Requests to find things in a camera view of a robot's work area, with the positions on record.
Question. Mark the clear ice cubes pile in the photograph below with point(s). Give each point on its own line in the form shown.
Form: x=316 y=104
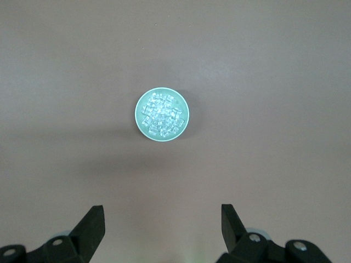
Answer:
x=161 y=115

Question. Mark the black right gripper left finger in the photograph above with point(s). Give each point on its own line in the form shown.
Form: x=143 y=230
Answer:
x=87 y=227

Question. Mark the pale green round bowl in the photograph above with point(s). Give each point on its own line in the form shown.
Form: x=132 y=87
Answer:
x=139 y=120

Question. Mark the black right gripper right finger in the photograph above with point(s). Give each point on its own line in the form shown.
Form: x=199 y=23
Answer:
x=233 y=233

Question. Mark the brown table cover sheet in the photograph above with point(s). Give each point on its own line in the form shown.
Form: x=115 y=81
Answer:
x=82 y=68

